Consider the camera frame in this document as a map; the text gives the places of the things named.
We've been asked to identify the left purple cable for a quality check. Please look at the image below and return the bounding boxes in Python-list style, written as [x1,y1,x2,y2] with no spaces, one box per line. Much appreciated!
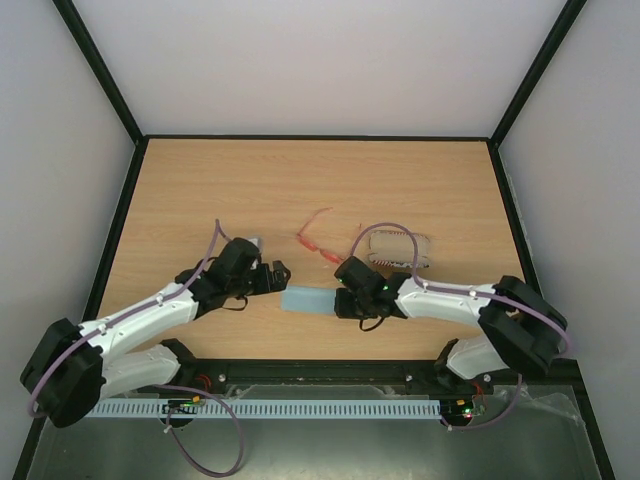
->
[27,217,249,475]

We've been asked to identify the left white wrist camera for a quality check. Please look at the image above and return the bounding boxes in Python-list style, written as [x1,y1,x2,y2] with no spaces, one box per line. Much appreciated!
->
[247,237,263,262]

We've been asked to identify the black frame post right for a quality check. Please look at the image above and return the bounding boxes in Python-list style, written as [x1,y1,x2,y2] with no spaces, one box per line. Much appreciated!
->
[489,0,587,151]

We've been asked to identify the light blue slotted cable duct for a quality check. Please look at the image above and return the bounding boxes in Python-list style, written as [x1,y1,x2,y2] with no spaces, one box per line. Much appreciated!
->
[87,398,441,420]

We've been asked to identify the black frame post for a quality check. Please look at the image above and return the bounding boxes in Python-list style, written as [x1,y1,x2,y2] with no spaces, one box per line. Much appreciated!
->
[52,0,144,144]
[489,0,587,151]

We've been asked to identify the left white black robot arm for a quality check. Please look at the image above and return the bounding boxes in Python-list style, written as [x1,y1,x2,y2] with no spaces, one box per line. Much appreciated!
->
[20,238,291,428]

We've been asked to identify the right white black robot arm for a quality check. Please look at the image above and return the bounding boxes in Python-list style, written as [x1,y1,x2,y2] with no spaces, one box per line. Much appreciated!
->
[334,256,570,392]

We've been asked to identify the flag pattern glasses case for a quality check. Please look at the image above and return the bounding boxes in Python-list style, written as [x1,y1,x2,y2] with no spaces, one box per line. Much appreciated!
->
[368,230,430,269]

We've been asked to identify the light blue cleaning cloth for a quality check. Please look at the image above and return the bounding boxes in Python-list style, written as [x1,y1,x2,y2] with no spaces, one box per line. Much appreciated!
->
[281,286,336,315]

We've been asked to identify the pink translucent sunglasses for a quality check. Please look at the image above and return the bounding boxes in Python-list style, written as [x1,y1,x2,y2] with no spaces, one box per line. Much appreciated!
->
[293,206,363,265]

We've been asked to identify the purple cable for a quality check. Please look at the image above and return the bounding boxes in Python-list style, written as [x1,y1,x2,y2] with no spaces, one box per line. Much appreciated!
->
[348,222,576,434]
[27,217,249,475]

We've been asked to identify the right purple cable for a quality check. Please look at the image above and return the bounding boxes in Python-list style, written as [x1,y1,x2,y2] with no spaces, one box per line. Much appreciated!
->
[348,222,576,434]

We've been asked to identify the right green circuit board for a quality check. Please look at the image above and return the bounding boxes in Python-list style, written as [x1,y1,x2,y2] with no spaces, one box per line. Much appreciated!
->
[440,396,487,426]

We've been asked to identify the black frame post left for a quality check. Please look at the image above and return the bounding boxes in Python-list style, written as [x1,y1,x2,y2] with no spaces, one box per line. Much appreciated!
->
[52,0,144,144]

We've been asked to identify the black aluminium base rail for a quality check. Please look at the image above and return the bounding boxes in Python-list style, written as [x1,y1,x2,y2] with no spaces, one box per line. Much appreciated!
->
[179,357,581,399]

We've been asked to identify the left black circuit board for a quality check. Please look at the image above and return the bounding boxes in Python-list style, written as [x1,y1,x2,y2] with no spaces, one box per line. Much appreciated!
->
[159,396,206,416]

